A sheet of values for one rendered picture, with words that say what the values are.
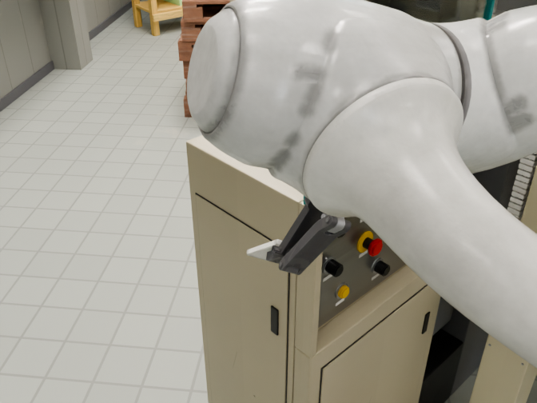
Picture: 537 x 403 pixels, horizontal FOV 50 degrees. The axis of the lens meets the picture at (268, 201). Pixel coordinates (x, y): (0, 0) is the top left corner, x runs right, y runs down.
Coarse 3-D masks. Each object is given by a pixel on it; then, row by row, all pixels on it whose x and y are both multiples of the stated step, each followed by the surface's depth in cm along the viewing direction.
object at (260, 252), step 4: (276, 240) 64; (280, 240) 64; (264, 244) 66; (268, 244) 65; (272, 244) 64; (276, 244) 64; (252, 248) 69; (256, 248) 68; (260, 248) 67; (264, 248) 66; (268, 248) 65; (248, 252) 69; (252, 252) 68; (256, 252) 67; (260, 252) 67; (264, 252) 67; (252, 256) 69; (256, 256) 69; (260, 256) 69; (264, 256) 69
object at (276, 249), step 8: (304, 200) 61; (304, 208) 61; (312, 208) 60; (304, 216) 61; (312, 216) 61; (320, 216) 61; (296, 224) 62; (304, 224) 61; (312, 224) 61; (288, 232) 63; (296, 232) 61; (304, 232) 62; (288, 240) 62; (296, 240) 62; (272, 248) 63; (280, 248) 63; (288, 248) 62
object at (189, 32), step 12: (192, 0) 400; (204, 0) 401; (216, 0) 401; (228, 0) 402; (192, 12) 404; (204, 12) 430; (216, 12) 430; (192, 24) 411; (204, 24) 411; (192, 36) 415; (180, 48) 421; (192, 48) 421; (180, 60) 425
